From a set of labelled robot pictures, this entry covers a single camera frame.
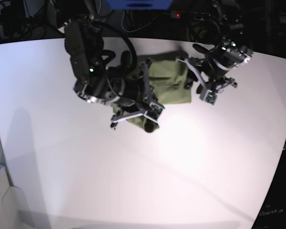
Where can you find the green T-shirt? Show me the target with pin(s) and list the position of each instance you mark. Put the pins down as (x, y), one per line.
(167, 78)

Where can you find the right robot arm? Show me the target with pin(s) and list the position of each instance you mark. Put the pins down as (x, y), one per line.
(96, 81)

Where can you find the black OpenArm base box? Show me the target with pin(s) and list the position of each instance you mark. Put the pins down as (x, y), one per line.
(272, 214)

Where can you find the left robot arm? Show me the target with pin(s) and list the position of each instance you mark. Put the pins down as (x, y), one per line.
(218, 36)

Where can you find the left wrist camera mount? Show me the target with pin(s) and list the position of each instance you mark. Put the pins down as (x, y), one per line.
(208, 92)

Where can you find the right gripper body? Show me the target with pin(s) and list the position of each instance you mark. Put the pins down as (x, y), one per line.
(130, 94)

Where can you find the blue box at top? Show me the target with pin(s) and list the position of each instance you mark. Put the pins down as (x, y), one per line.
(139, 4)

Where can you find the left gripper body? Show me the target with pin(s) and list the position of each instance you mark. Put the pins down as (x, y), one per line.
(212, 71)

